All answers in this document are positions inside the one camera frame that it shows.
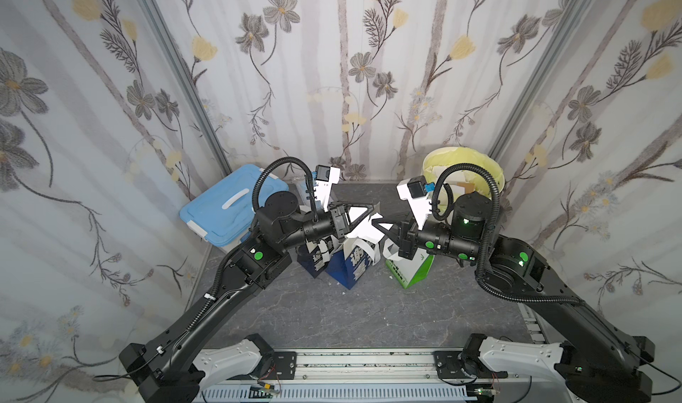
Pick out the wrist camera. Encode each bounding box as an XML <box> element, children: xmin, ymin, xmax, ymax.
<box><xmin>314</xmin><ymin>165</ymin><xmax>341</xmax><ymax>211</ymax></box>
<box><xmin>397</xmin><ymin>176</ymin><xmax>435</xmax><ymax>230</ymax></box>

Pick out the blue lidded storage box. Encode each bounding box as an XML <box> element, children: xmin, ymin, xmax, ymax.
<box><xmin>179</xmin><ymin>164</ymin><xmax>263</xmax><ymax>253</ymax></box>

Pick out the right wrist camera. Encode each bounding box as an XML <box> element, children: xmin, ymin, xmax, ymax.
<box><xmin>397</xmin><ymin>176</ymin><xmax>435</xmax><ymax>230</ymax></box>

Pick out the green white paper bag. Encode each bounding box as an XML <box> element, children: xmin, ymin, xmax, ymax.
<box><xmin>382</xmin><ymin>240</ymin><xmax>434</xmax><ymax>289</ymax></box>

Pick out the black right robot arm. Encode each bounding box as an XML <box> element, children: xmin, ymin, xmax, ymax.
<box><xmin>372</xmin><ymin>163</ymin><xmax>655</xmax><ymax>402</ymax></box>

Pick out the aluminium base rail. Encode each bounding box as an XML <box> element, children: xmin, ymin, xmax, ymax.
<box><xmin>143</xmin><ymin>348</ymin><xmax>587</xmax><ymax>403</ymax></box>

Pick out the yellow-green bin liner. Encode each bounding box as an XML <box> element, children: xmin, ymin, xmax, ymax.
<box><xmin>422</xmin><ymin>147</ymin><xmax>505</xmax><ymax>197</ymax></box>

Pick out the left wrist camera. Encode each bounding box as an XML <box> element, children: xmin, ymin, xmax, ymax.
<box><xmin>314</xmin><ymin>165</ymin><xmax>341</xmax><ymax>211</ymax></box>

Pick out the blue paper bag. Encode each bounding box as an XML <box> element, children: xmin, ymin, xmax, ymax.
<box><xmin>326</xmin><ymin>232</ymin><xmax>382</xmax><ymax>289</ymax></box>
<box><xmin>296</xmin><ymin>236</ymin><xmax>341</xmax><ymax>278</ymax></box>

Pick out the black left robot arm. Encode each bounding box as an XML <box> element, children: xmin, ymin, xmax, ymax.
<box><xmin>119</xmin><ymin>156</ymin><xmax>375</xmax><ymax>402</ymax></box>

